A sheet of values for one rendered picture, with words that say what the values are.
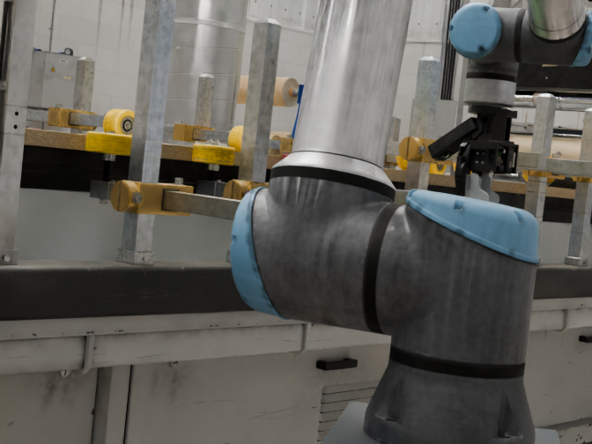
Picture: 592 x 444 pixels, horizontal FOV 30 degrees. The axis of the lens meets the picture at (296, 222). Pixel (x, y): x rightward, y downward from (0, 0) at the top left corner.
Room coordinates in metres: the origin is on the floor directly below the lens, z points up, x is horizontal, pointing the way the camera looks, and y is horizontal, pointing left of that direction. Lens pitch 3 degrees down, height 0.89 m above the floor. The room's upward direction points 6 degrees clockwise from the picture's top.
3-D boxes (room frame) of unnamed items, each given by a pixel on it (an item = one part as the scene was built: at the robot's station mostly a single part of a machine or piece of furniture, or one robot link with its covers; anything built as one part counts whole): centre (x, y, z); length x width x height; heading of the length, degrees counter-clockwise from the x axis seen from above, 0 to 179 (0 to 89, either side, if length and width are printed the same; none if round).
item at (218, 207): (1.78, 0.19, 0.81); 0.43 x 0.03 x 0.04; 48
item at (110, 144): (1.92, 0.34, 0.85); 0.08 x 0.08 x 0.11
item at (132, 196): (1.81, 0.24, 0.81); 0.13 x 0.06 x 0.05; 138
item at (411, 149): (2.36, -0.26, 0.95); 0.13 x 0.06 x 0.05; 138
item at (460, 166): (1.99, -0.29, 0.91); 0.05 x 0.02 x 0.09; 138
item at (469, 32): (1.89, -0.29, 1.14); 0.12 x 0.12 x 0.09; 68
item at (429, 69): (2.35, -0.25, 0.90); 0.03 x 0.03 x 0.48; 48
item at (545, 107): (2.72, -0.58, 0.88); 0.03 x 0.03 x 0.48; 48
